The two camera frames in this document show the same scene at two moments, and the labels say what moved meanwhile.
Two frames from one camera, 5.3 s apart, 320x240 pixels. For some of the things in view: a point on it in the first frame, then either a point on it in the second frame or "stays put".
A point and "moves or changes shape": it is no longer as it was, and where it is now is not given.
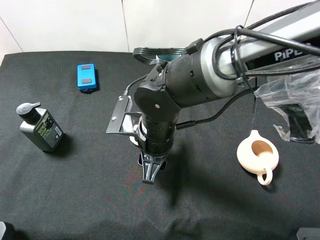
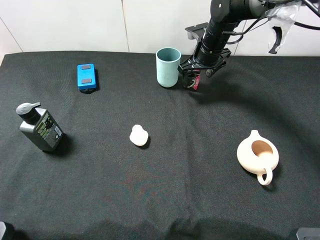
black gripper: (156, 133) to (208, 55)
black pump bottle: (39, 125) stays put
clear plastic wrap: (298, 96) to (281, 16)
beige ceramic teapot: (258, 155) stays put
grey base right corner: (308, 233) stays put
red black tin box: (152, 164) moves or changes shape
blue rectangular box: (86, 76) stays put
